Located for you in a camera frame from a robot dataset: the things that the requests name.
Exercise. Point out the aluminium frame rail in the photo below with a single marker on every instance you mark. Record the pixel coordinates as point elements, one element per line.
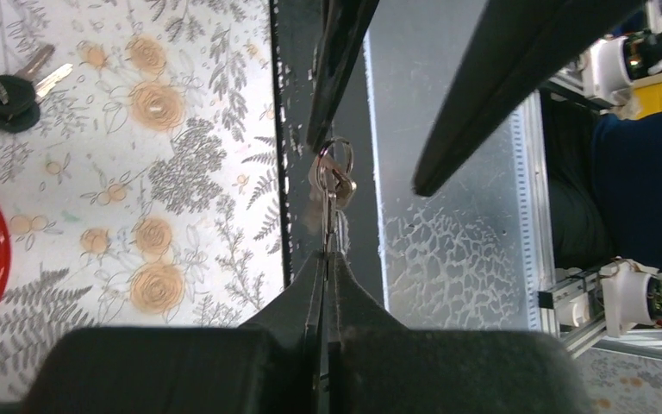
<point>609,306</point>

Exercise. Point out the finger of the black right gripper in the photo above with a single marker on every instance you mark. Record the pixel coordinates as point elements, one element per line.
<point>515,47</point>
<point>345,23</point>

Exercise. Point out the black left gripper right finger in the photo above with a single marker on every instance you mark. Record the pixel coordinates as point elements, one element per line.
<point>377,365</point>

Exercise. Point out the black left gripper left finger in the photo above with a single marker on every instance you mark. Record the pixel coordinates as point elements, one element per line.
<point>268,364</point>

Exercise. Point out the person in blue shirt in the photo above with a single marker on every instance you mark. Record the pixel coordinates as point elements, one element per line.
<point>604,184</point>

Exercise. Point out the floral table mat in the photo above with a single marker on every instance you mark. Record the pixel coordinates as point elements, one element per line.
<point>147,194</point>

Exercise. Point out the black headed key bunch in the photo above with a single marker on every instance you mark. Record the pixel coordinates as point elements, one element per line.
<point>20,96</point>

